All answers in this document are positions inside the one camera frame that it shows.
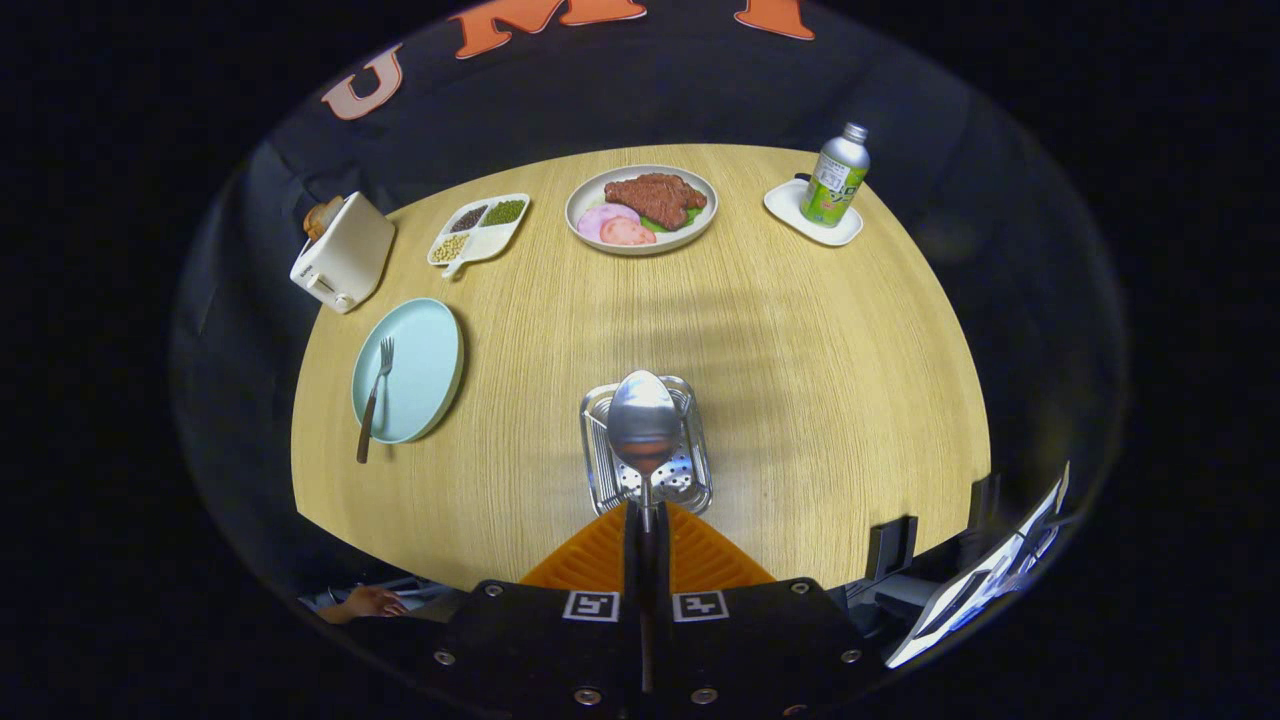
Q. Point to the green mung beans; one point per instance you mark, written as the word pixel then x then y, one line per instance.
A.
pixel 505 211

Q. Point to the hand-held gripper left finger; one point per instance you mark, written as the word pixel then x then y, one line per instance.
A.
pixel 634 600

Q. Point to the dark red beans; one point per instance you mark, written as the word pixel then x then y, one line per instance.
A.
pixel 468 217

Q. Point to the green lettuce leaf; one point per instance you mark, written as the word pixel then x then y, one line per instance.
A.
pixel 690 216

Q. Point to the small white square tray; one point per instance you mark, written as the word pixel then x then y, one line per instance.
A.
pixel 785 205

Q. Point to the brown steak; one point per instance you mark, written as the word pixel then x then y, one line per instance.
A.
pixel 655 195

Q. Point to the white toaster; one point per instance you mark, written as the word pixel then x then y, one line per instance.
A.
pixel 350 250

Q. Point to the silver green drink bottle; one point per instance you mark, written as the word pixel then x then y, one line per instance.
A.
pixel 835 180

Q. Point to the white divided dish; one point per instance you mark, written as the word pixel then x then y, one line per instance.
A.
pixel 496 236

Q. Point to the metal fork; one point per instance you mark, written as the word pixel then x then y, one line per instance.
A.
pixel 372 400

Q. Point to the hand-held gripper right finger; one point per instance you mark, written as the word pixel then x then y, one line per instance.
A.
pixel 662 600

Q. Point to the teal round plate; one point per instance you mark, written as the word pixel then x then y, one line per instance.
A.
pixel 425 350

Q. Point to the round beige plate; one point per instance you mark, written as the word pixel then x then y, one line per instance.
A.
pixel 585 195

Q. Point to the brown toast slice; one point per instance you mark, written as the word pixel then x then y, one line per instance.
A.
pixel 332 208
pixel 318 222

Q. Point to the metal spoon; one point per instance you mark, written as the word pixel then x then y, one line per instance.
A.
pixel 645 420

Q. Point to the pink ham slices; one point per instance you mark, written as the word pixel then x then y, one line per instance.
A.
pixel 612 225

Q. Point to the yellow soybeans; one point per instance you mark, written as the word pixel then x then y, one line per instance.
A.
pixel 450 247

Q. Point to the black stand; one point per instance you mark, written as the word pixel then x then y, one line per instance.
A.
pixel 890 548

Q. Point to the metal cutlery basket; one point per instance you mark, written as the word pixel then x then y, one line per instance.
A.
pixel 692 470

